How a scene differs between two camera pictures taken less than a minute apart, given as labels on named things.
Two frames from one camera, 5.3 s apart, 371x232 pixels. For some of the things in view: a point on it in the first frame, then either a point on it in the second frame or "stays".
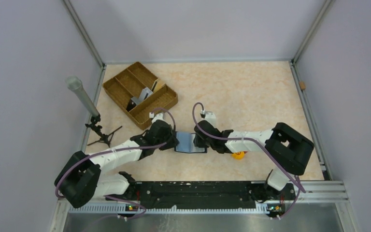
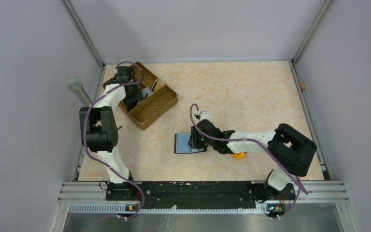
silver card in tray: x=145 y=91 stays
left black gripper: x=172 y=141 to x=137 y=95
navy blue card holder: x=186 y=144 stays
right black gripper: x=198 y=143 stays
